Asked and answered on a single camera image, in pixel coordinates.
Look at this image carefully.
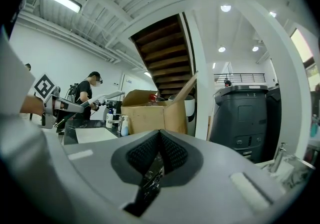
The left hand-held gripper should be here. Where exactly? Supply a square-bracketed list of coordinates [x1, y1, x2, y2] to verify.
[31, 73, 85, 129]

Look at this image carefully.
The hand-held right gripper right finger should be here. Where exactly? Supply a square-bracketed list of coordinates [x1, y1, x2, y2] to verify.
[158, 129, 286, 219]

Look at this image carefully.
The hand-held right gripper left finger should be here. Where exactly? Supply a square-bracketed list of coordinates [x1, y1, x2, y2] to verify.
[59, 129, 165, 219]

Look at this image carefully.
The person's left forearm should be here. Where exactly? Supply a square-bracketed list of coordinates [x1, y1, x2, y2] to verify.
[19, 95, 45, 116]

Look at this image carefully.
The white sink basin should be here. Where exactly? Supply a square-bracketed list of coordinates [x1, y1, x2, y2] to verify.
[74, 126, 119, 145]

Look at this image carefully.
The white soap bottle blue cap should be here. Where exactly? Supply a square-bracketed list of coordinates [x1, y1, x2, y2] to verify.
[105, 107, 115, 129]

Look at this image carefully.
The white foam pump bottle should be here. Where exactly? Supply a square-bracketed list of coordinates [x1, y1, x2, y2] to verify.
[120, 115, 130, 137]

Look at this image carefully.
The square chrome faucet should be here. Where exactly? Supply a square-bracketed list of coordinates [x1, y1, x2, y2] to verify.
[110, 114, 124, 133]

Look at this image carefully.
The large black machine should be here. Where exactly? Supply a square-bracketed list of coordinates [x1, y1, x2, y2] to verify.
[209, 84, 270, 164]

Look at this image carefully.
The open cardboard box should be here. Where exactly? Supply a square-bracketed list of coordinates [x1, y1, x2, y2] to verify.
[120, 70, 199, 136]

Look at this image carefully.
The round chrome faucet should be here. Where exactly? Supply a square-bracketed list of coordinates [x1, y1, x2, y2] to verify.
[270, 142, 289, 173]

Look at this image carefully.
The white marble sink cabinet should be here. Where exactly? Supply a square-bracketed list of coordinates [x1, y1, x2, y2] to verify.
[254, 152, 316, 190]

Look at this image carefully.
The black metal railing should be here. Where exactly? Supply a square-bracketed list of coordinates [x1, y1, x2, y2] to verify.
[213, 72, 266, 84]

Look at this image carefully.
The wooden staircase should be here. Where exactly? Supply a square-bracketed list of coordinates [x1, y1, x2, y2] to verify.
[129, 12, 198, 100]

